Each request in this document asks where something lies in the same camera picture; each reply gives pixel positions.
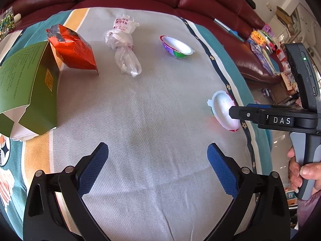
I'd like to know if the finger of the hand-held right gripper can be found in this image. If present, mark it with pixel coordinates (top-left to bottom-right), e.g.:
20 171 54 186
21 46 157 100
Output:
229 105 262 125
247 103 273 109

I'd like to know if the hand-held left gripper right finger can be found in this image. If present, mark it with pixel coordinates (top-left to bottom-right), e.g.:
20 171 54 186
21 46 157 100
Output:
206 143 291 241

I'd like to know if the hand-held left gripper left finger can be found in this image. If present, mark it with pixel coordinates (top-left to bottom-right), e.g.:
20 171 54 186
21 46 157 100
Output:
23 142 111 241

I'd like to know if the person's right hand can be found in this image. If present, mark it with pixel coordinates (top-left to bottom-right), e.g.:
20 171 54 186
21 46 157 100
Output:
287 147 321 194

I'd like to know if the pile of colourful papers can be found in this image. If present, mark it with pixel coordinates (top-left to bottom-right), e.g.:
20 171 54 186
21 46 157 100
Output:
247 23 287 76

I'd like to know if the teal thin book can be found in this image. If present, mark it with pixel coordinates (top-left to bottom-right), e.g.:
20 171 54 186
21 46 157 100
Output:
214 18 245 42

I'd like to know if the small teal orange box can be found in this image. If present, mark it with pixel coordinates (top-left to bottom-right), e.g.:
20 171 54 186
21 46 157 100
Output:
286 189 299 207

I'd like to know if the teal white printed blanket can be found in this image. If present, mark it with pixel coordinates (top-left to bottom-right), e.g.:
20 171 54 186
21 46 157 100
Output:
0 7 274 241

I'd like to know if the green carton box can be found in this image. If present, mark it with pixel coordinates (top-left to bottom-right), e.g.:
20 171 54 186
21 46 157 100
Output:
0 41 61 141

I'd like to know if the brown cardboard box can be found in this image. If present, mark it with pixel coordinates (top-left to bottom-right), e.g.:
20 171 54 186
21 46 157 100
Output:
274 6 295 35

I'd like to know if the person's pink patterned clothing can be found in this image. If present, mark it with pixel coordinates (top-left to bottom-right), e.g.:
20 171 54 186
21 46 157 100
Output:
296 189 321 234

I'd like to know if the purple green jelly cup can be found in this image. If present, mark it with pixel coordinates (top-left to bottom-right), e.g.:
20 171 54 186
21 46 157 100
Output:
160 35 196 60

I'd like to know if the white appliance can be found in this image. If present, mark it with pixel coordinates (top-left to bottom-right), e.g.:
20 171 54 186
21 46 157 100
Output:
295 2 319 56

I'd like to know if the dark red leather sofa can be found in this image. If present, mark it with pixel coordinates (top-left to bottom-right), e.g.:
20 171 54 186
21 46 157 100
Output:
0 0 285 84

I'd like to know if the red foil snack bag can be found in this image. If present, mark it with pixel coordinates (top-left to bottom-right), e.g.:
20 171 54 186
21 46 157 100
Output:
46 24 100 76

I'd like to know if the clear plastic bag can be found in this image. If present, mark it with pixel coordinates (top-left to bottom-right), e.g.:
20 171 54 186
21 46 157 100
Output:
105 14 142 78

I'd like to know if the bag of colourful beads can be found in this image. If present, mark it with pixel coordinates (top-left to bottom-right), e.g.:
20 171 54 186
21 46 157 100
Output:
0 10 17 41

